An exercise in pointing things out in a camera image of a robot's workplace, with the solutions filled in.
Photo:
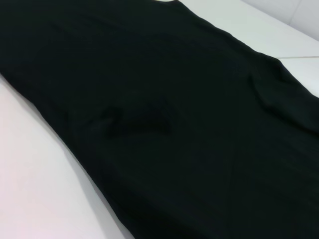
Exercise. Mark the black shirt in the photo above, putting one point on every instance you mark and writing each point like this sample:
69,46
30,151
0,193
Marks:
159,112

